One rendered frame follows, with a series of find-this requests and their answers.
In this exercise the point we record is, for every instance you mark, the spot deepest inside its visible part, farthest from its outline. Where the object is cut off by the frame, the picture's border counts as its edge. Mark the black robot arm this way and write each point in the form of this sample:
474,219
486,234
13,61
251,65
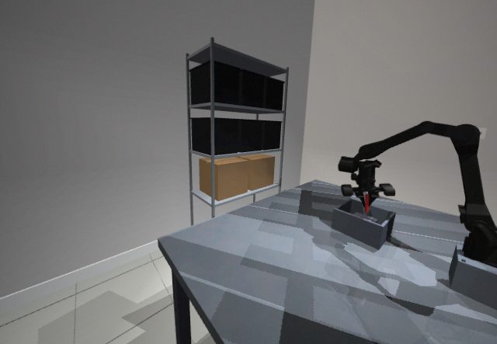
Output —
481,244

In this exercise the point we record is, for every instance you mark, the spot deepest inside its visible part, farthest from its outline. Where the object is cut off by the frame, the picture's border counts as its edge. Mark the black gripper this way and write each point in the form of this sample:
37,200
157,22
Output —
367,185

